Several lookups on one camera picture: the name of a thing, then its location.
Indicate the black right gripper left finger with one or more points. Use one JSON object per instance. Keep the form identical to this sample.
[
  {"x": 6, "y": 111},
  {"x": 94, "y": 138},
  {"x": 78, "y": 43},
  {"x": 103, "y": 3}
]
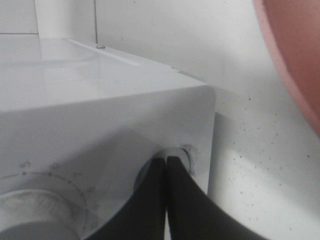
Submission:
[{"x": 143, "y": 216}]

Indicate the white microwave oven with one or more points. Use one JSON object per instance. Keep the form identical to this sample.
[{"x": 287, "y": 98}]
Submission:
[{"x": 81, "y": 120}]

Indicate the round door release button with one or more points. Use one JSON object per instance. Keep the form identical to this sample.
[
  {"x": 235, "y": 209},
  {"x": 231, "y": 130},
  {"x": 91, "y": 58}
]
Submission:
[{"x": 180, "y": 152}]

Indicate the pink round plate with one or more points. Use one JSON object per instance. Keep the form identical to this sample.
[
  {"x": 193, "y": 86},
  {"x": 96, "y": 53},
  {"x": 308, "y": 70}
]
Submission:
[{"x": 291, "y": 30}]

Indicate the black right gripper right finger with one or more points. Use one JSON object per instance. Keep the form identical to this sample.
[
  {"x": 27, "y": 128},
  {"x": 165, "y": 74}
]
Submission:
[{"x": 192, "y": 215}]

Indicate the lower white microwave knob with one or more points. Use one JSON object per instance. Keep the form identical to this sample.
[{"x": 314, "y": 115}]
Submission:
[{"x": 37, "y": 214}]

